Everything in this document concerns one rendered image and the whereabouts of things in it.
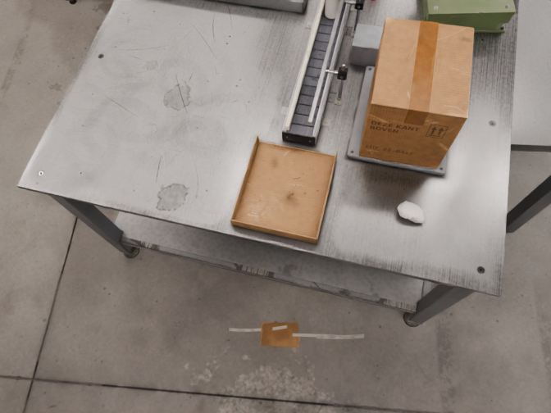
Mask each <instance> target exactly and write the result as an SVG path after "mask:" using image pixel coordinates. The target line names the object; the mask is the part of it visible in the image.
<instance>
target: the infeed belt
mask: <svg viewBox="0 0 551 413"><path fill-rule="evenodd" d="M325 5H326V4H325ZM345 6H346V4H345V3H344V5H343V8H342V11H341V14H340V18H339V23H338V27H337V30H336V33H335V39H334V42H333V46H332V49H331V52H330V58H329V61H328V64H327V67H326V69H328V70H329V69H330V63H331V59H332V57H333V53H334V50H335V44H336V40H337V37H338V34H339V28H340V25H341V21H342V18H343V14H344V9H345ZM334 23H335V20H329V19H327V18H326V17H325V6H324V9H323V12H322V15H321V20H320V24H319V26H318V30H317V32H316V37H315V41H314V44H313V47H312V52H311V55H310V58H309V61H308V64H307V69H306V72H305V76H304V79H303V84H302V87H301V90H300V93H299V96H298V101H297V104H296V107H295V110H294V115H293V119H292V121H291V125H290V127H289V130H286V131H285V132H286V133H287V134H296V135H300V136H304V137H309V138H311V137H312V132H313V129H314V125H315V122H316V117H317V113H318V110H319V106H320V103H321V98H322V94H323V91H324V87H325V84H326V78H327V75H328V73H325V77H324V79H323V83H322V86H321V92H320V95H319V98H318V102H317V105H316V111H315V114H314V117H313V121H312V124H311V125H309V124H308V123H307V122H308V118H309V116H310V112H311V109H312V104H313V100H314V97H315V93H316V88H317V85H318V81H319V79H320V75H321V69H322V67H323V63H324V60H325V56H326V51H327V48H328V45H329V41H330V36H331V33H332V29H333V26H334Z"/></svg>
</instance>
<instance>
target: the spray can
mask: <svg viewBox="0 0 551 413"><path fill-rule="evenodd" d="M339 2H340V0H326V5H325V17H326V18H327V19H329V20H335V17H336V14H337V11H338V8H339Z"/></svg>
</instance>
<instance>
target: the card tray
mask: <svg viewBox="0 0 551 413"><path fill-rule="evenodd" d="M337 153H338V150H336V154H335V155H330V154H326V153H322V152H314V151H309V150H305V149H301V148H295V147H288V146H284V145H279V144H274V143H267V142H263V141H259V138H258V134H257V137H256V139H255V142H254V145H253V150H252V152H251V155H250V158H249V160H248V165H247V168H246V171H245V173H244V178H243V181H242V184H241V186H240V189H239V194H238V197H237V199H236V202H235V207H234V210H233V212H232V215H231V217H230V222H231V224H232V225H236V226H239V227H244V228H247V229H254V230H258V231H262V232H265V233H269V234H276V235H279V236H284V237H287V238H294V239H298V240H302V241H306V242H310V243H317V240H318V236H319V233H320V229H321V222H322V219H323V215H324V211H325V207H326V201H327V197H328V193H329V190H330V183H331V180H332V175H333V172H334V168H335V162H336V157H337Z"/></svg>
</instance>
